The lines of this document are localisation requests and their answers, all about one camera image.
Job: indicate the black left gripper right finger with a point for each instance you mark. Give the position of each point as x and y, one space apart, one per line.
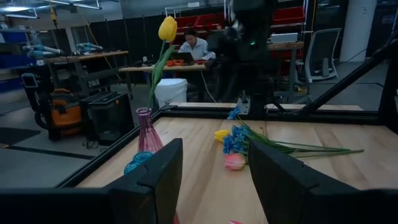
286 193

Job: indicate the white round pillar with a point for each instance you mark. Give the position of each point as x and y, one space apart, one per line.
357 31

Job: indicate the orange tool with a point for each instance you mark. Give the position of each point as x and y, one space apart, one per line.
175 63

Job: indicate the teal glass vase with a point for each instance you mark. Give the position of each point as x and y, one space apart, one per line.
138 158

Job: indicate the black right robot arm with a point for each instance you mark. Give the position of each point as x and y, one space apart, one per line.
255 71

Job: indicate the pale blue robot arm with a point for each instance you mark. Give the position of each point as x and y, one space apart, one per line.
88 47
40 49

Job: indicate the pink tulip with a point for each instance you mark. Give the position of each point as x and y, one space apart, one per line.
235 222
234 161

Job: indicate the purple glass vase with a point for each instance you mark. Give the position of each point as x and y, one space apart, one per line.
149 137

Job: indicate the black laptop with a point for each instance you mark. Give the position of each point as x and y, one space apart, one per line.
183 57

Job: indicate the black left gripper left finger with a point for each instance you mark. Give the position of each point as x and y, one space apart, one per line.
158 186

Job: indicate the yellow tulip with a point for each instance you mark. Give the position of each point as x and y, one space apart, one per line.
221 135
168 29

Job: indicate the white box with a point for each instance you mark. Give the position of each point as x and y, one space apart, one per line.
284 38

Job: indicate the mounted tablet screen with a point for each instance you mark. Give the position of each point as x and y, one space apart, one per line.
29 80

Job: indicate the wooden desk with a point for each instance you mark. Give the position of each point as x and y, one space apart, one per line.
140 68

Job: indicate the red storage bin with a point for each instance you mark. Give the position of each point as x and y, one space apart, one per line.
289 15
210 21
186 22

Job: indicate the grey office chair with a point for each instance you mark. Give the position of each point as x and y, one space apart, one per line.
320 43

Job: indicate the black equipment case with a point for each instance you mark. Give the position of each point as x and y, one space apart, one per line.
107 118

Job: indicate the person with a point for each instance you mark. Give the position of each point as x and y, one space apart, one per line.
197 46

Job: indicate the red glass vase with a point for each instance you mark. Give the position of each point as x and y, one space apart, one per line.
176 219

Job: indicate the wooden workbench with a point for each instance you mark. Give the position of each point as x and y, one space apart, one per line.
87 56

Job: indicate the black table frame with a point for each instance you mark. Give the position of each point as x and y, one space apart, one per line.
217 112

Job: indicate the blue flower bunch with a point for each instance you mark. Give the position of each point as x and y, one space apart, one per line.
236 140
234 112

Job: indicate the white bin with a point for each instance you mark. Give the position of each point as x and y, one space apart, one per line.
171 91

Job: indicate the orange shop vacuum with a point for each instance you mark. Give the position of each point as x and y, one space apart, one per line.
65 115

